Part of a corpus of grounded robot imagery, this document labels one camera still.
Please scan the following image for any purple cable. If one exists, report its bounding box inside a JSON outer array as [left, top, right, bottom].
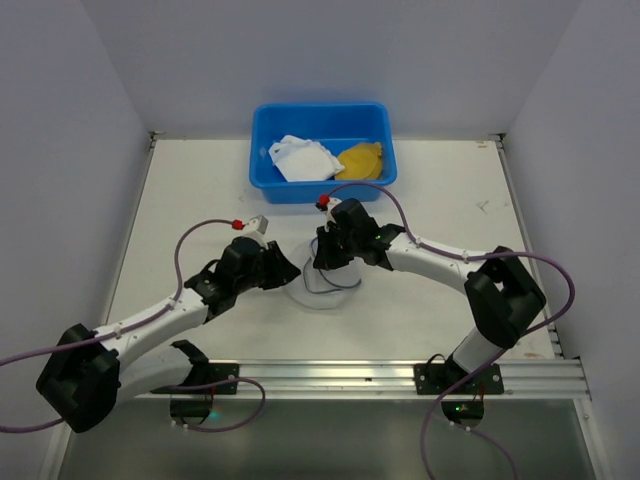
[[319, 181, 576, 480], [0, 217, 266, 434]]

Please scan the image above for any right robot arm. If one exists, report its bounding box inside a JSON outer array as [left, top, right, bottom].
[[313, 195, 546, 384]]

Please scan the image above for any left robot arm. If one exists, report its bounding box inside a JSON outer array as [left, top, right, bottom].
[[36, 236, 301, 433]]

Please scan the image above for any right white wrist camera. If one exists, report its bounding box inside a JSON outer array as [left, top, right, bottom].
[[316, 194, 341, 230]]

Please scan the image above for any yellow bra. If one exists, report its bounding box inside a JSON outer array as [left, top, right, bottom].
[[335, 142, 383, 181]]

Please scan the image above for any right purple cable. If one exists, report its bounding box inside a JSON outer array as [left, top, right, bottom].
[[319, 181, 576, 480]]

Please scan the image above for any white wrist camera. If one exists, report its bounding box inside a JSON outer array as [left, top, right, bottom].
[[231, 215, 269, 238], [316, 194, 341, 230]]

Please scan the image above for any white bra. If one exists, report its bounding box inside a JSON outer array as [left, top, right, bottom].
[[268, 135, 345, 182]]

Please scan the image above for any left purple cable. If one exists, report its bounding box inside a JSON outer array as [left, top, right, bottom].
[[0, 217, 266, 434]]

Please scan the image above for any aluminium mounting rail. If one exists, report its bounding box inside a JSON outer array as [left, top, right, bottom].
[[149, 357, 586, 401]]

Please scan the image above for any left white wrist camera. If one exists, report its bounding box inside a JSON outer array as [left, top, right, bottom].
[[231, 215, 269, 238]]

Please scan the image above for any blue plastic tub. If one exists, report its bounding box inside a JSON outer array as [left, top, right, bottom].
[[248, 102, 398, 204]]

